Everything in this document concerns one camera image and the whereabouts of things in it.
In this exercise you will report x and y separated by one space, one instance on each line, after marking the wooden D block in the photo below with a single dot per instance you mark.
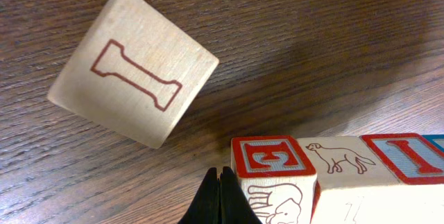
437 140

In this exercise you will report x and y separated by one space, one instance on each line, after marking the wooden block green edge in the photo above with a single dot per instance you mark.
276 177

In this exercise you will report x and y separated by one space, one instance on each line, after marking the wooden dog block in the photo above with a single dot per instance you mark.
354 186

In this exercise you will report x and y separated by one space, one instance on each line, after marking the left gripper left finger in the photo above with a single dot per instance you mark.
204 208

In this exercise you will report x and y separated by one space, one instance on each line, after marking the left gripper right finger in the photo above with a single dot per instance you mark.
234 207

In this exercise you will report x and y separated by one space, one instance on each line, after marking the wooden red I block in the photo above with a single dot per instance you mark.
412 158

